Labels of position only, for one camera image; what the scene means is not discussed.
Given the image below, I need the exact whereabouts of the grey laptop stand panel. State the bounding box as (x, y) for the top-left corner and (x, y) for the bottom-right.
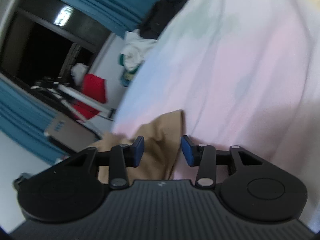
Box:
(44, 113), (100, 155)

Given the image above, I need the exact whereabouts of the dark clothes pile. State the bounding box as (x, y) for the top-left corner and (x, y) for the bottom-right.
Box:
(139, 0), (188, 40)

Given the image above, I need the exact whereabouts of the metal clothes drying rack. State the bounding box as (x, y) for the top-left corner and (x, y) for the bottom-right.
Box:
(31, 79), (116, 122)

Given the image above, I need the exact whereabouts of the red cloth on rack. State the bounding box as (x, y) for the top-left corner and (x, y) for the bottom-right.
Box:
(72, 74), (107, 120)

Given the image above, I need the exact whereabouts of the blue curtain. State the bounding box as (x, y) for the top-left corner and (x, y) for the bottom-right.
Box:
(1, 0), (157, 165)

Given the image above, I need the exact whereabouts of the tan knit sweater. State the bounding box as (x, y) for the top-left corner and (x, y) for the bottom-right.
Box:
(91, 110), (184, 184)

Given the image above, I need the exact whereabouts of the white and green clothes pile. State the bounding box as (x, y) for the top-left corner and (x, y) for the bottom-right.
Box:
(119, 29), (157, 87)

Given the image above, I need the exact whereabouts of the pastel tie-dye bed sheet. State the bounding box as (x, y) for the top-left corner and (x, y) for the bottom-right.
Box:
(112, 0), (319, 231)

